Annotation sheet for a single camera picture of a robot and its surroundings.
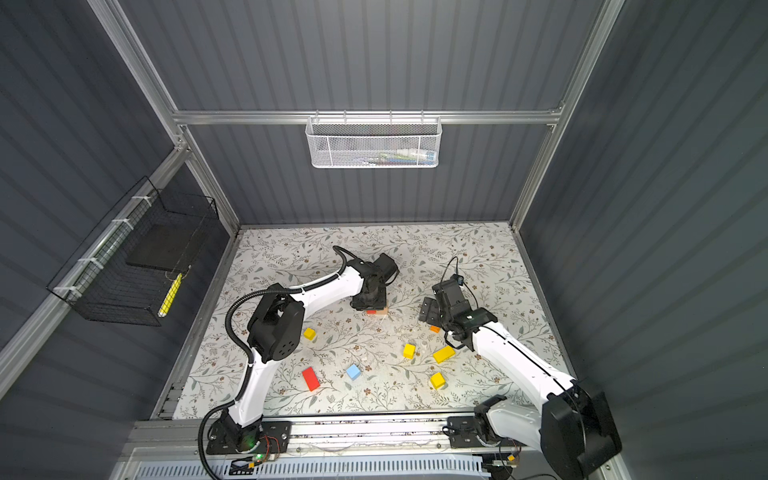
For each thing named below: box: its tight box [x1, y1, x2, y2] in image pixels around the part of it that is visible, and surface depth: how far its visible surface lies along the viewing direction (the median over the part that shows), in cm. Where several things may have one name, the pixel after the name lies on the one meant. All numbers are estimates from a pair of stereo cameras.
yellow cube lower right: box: [430, 372, 446, 390], surface depth 82 cm
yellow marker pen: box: [157, 273, 183, 317], surface depth 69 cm
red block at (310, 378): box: [302, 366, 321, 392], surface depth 85 cm
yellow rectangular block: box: [433, 345, 456, 363], surface depth 88 cm
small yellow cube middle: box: [402, 343, 416, 360], surface depth 88 cm
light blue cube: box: [346, 364, 361, 380], surface depth 84 cm
